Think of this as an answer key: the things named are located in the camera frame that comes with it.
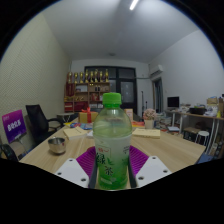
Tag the wooden side desk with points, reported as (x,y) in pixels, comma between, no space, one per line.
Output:
(196,116)

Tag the ceiling tube light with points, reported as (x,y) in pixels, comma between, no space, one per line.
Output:
(134,4)

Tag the small steel cup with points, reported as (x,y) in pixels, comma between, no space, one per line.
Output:
(57,145)

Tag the green tea drink bottle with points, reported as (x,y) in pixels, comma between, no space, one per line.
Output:
(112,143)

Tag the black framed glass door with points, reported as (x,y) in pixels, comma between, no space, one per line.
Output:
(128,90)

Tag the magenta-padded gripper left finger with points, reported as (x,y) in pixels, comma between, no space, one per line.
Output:
(74,171)

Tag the white round stool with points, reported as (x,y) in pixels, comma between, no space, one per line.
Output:
(202,134)

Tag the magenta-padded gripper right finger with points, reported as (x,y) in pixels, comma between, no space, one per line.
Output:
(151,170)

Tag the black office chair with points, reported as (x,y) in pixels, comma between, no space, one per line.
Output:
(36,121)

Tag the small pale yellow notepad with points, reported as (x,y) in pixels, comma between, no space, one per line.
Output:
(75,132)

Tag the wooden shelf unit with trophies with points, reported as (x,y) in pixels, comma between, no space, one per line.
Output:
(86,95)

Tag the wide pale yellow notepad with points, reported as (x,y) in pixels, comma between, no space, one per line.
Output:
(146,133)

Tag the yellow gift box red ribbon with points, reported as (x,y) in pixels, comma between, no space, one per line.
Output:
(85,117)

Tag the white wall air conditioner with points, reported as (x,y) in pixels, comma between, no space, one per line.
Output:
(156,70)

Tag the computer monitor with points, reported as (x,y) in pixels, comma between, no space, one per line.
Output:
(173,102)

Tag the purple sign board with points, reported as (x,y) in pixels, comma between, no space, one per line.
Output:
(14,125)

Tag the black chair with armrest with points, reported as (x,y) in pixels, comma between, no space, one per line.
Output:
(8,152)

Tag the small white side table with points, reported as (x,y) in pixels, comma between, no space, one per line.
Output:
(65,115)

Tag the pink flowers in white pot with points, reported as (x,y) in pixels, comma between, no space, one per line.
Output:
(149,116)

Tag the upright orange box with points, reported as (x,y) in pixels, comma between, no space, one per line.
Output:
(129,113)

